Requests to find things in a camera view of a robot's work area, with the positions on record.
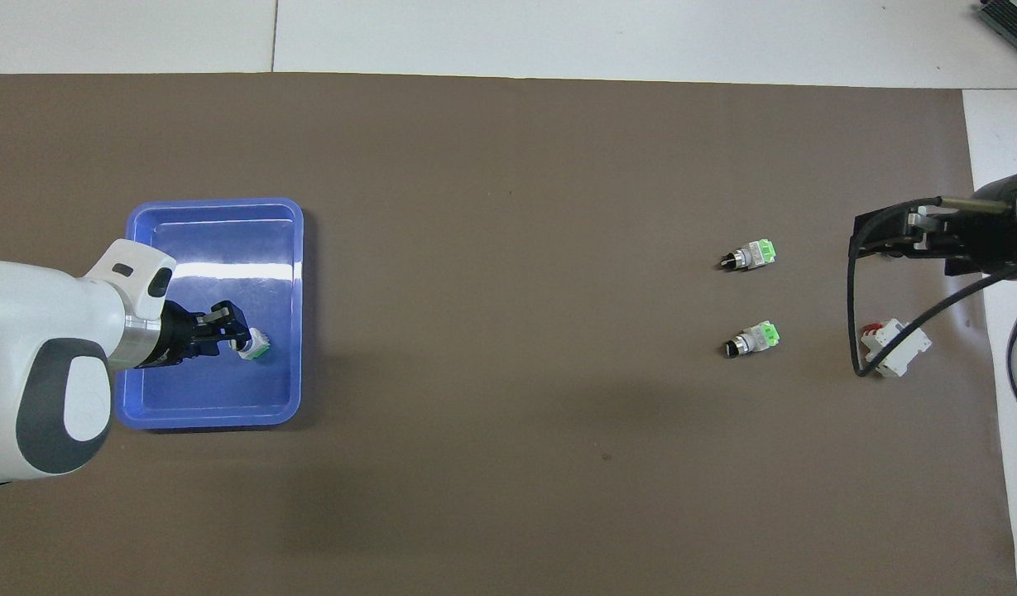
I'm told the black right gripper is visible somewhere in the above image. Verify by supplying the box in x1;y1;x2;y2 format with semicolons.
854;203;1017;278

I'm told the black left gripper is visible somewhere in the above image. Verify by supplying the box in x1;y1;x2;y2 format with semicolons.
144;302;252;369

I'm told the blue plastic tray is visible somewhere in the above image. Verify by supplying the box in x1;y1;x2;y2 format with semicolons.
113;197;305;431

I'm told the white red circuit breaker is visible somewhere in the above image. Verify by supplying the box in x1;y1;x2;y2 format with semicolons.
861;320;933;378

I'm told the brown table mat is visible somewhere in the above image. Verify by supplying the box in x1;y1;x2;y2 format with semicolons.
0;73;1017;596

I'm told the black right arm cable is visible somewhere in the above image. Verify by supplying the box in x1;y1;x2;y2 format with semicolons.
845;195;1017;379

